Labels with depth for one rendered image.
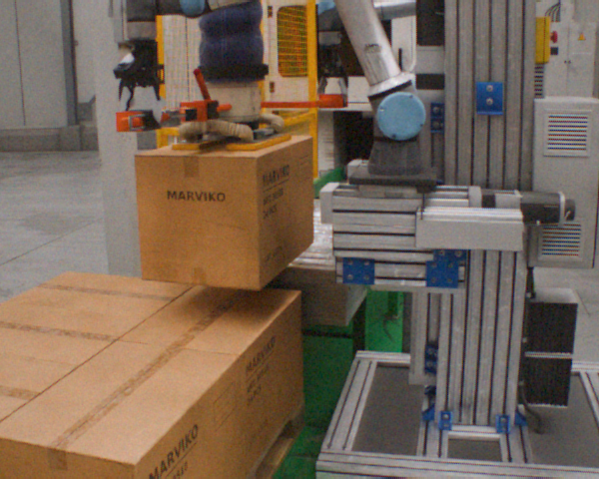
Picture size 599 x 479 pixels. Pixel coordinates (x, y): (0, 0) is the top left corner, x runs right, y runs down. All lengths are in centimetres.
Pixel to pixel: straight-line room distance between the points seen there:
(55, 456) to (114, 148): 224
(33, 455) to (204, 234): 85
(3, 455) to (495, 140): 150
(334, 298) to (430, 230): 87
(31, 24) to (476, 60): 1185
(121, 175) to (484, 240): 226
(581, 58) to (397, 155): 933
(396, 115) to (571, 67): 943
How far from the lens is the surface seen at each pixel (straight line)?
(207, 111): 207
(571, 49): 1107
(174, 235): 217
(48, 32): 1324
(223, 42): 224
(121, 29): 350
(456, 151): 204
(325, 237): 330
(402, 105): 169
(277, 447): 255
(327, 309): 257
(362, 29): 171
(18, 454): 169
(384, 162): 185
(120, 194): 363
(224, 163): 206
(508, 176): 204
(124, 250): 369
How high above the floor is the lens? 132
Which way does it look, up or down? 14 degrees down
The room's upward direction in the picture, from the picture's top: 1 degrees counter-clockwise
